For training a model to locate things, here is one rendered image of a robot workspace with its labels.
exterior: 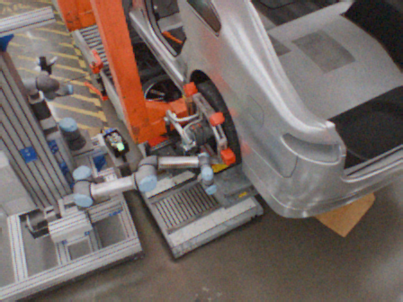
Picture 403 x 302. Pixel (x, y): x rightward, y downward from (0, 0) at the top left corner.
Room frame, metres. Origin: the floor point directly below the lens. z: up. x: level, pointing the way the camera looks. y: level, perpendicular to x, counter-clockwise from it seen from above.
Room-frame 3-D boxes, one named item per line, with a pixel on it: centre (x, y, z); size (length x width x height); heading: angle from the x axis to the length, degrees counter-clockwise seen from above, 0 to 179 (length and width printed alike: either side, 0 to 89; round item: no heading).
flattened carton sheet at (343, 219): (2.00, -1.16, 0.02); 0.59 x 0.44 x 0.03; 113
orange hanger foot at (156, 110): (2.74, 0.17, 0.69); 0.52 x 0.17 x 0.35; 113
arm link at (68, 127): (2.33, 0.94, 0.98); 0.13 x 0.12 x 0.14; 93
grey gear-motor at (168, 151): (2.54, 0.15, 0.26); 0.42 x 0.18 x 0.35; 113
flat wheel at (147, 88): (3.11, 0.22, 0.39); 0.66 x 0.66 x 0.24
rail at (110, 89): (3.79, 0.93, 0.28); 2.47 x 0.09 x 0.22; 23
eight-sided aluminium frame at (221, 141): (2.29, -0.06, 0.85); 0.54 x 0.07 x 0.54; 23
